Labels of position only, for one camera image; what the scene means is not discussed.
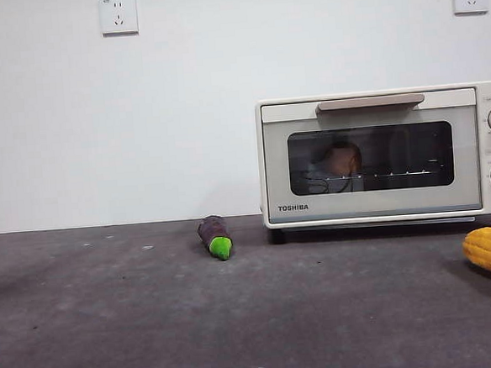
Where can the grey-green glass oven door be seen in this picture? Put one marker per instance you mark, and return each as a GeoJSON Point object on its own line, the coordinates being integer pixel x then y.
{"type": "Point", "coordinates": [278, 169]}

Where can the brown potato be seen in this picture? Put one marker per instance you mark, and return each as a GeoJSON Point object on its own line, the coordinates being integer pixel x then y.
{"type": "Point", "coordinates": [342, 158]}

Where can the cream toaster oven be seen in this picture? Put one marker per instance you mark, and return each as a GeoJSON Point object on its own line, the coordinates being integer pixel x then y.
{"type": "Point", "coordinates": [489, 205]}

